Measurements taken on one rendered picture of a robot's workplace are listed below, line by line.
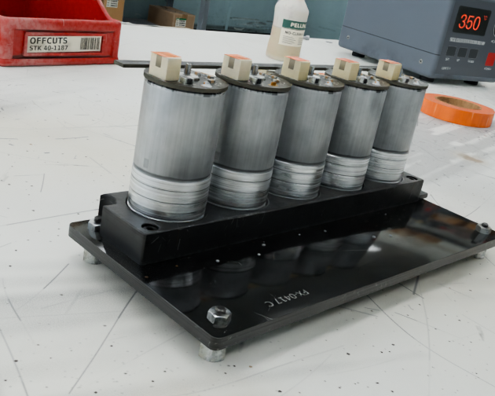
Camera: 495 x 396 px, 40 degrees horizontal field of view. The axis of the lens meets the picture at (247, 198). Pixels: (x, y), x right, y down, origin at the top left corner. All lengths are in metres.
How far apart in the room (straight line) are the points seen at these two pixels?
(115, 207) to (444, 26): 0.56
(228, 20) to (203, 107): 5.95
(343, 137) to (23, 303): 0.13
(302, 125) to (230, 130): 0.03
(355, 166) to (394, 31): 0.52
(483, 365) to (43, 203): 0.16
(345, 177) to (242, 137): 0.06
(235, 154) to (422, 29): 0.54
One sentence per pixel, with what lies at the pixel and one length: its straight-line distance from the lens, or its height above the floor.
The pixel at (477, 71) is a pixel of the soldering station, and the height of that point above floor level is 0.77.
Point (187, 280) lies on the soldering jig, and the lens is 0.19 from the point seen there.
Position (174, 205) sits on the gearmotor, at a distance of 0.20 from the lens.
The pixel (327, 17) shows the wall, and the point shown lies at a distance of 6.28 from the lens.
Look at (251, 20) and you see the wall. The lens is 6.33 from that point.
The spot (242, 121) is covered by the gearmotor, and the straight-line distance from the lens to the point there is 0.21.
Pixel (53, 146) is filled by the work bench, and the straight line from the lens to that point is 0.32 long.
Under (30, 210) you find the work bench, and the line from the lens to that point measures 0.25.
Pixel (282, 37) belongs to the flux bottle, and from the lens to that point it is 0.67.
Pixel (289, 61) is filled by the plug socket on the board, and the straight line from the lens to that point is 0.23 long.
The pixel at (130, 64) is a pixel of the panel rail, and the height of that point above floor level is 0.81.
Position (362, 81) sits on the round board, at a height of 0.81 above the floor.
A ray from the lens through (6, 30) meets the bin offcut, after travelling 0.46.
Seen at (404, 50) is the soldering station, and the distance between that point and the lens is 0.76.
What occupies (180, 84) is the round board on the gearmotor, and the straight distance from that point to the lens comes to 0.19.
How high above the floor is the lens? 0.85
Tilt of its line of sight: 20 degrees down
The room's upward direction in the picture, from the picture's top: 11 degrees clockwise
